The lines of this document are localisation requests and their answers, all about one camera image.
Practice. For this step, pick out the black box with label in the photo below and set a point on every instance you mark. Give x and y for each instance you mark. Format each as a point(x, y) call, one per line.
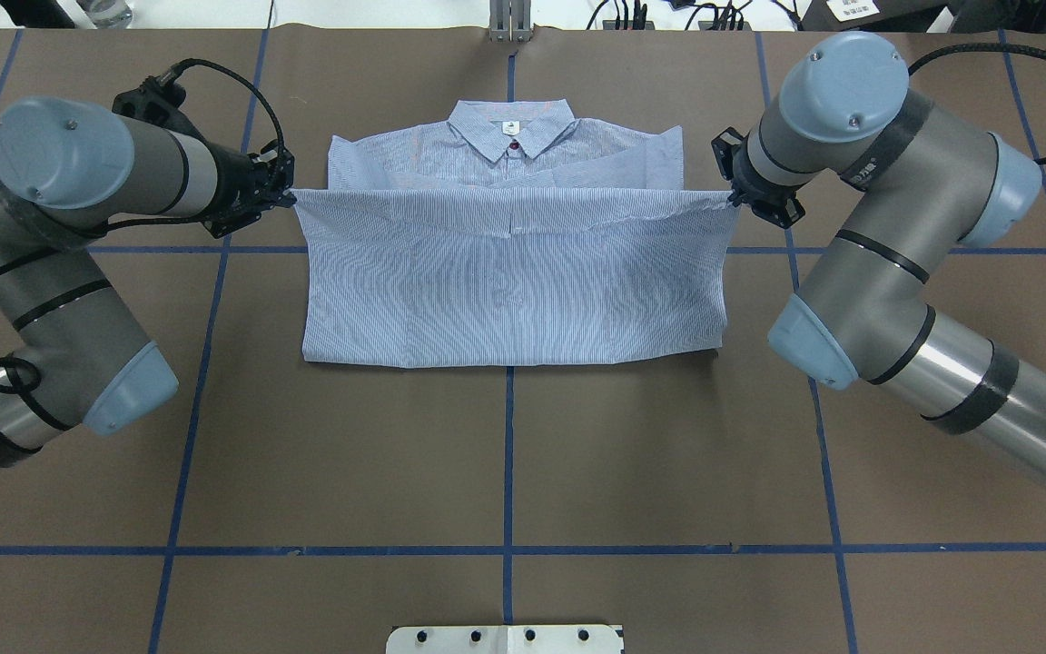
point(871, 16)

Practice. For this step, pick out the light blue striped shirt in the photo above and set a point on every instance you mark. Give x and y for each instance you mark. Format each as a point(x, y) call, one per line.
point(512, 235)

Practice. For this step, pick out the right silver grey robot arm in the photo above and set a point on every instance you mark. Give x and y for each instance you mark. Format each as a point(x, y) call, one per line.
point(928, 181)

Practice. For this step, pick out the grey aluminium frame post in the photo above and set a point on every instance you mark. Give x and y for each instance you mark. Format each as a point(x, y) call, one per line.
point(510, 21)

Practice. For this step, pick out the clear water bottle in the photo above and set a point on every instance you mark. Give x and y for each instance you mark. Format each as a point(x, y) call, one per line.
point(108, 14)

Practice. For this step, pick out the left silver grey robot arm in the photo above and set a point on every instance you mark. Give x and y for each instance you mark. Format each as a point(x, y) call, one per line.
point(72, 172)

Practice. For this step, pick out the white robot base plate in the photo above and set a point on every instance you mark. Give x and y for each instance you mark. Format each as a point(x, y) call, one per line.
point(537, 638)

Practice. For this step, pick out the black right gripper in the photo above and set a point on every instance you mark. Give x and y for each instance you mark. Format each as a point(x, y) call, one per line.
point(753, 190)

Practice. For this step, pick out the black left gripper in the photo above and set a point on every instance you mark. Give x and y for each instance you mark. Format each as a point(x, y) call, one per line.
point(232, 183)

